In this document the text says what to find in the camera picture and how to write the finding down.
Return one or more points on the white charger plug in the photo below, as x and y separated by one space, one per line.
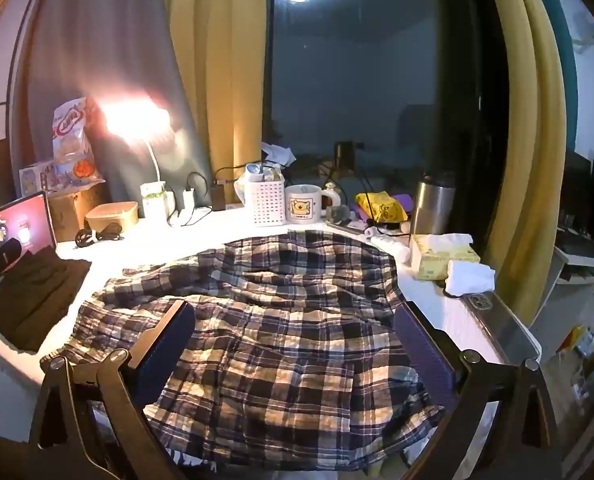
187 202

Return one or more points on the yellow plastic bag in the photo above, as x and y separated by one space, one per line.
382 207

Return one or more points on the tablet with red screen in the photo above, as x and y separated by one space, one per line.
22 220

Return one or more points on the steel thermos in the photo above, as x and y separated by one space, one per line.
432 207

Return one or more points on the plaid pants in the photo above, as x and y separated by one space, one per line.
287 320

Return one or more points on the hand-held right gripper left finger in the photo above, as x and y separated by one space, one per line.
169 340

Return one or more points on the clear plastic bag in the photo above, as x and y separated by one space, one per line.
240 191

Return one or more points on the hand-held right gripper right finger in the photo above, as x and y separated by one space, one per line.
422 355

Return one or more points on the brown plastic food container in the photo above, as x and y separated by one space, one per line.
112 216

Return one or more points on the printed paper box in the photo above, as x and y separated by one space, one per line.
37 177

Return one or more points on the brown cardboard box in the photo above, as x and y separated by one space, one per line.
69 212

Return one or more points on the white textured tablecloth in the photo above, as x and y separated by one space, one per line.
137 252

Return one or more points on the white paper roll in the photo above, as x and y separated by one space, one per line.
392 245

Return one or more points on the white desk lamp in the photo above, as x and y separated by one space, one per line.
134 117

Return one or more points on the tissue pack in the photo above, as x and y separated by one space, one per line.
439 257

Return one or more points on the crumpled white tissue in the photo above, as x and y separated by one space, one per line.
469 277

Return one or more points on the white perforated basket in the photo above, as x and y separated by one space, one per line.
265 203

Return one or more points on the white power strip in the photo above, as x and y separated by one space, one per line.
197 215

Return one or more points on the snack bag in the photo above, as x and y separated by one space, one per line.
72 135

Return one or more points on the milk carton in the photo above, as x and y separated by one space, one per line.
153 200

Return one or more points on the black power adapter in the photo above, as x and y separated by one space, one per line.
217 196

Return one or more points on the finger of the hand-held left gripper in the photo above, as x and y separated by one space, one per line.
4 256

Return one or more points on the black folded cloth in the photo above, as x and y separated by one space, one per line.
32 300

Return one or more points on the white cartoon mug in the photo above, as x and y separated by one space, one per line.
303 205

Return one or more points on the yellow curtain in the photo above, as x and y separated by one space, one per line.
217 60
527 135

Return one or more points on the crumpled paper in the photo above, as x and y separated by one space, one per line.
278 154

